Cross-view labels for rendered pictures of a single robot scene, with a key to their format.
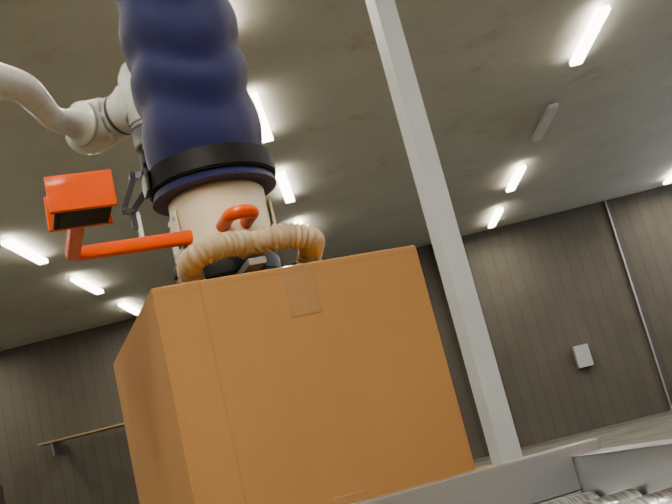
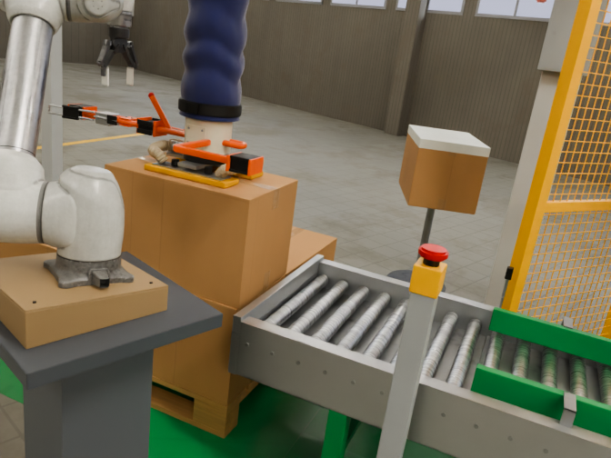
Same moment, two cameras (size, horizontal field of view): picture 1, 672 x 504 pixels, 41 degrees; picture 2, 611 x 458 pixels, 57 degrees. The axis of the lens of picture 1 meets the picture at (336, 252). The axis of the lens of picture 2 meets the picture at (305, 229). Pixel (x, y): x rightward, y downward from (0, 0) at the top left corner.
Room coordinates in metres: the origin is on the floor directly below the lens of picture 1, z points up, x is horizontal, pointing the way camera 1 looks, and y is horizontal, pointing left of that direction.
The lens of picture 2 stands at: (-0.15, 1.44, 1.46)
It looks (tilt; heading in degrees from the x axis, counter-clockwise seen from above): 18 degrees down; 312
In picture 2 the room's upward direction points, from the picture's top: 8 degrees clockwise
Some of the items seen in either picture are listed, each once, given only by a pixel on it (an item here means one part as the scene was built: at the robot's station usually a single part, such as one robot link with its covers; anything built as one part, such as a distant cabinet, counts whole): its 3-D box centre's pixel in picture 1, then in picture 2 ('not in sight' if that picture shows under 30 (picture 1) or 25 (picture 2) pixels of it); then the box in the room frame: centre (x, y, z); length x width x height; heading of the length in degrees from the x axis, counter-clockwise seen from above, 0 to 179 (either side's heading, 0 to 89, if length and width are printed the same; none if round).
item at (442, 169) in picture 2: not in sight; (439, 166); (1.64, -1.71, 0.82); 0.60 x 0.40 x 0.40; 131
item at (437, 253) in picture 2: not in sight; (432, 255); (0.46, 0.31, 1.02); 0.07 x 0.07 x 0.04
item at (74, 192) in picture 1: (79, 201); (245, 164); (1.15, 0.32, 1.08); 0.09 x 0.08 x 0.05; 111
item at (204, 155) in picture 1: (209, 177); (209, 106); (1.53, 0.18, 1.19); 0.23 x 0.23 x 0.04
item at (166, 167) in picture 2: not in sight; (191, 169); (1.49, 0.27, 0.97); 0.34 x 0.10 x 0.05; 21
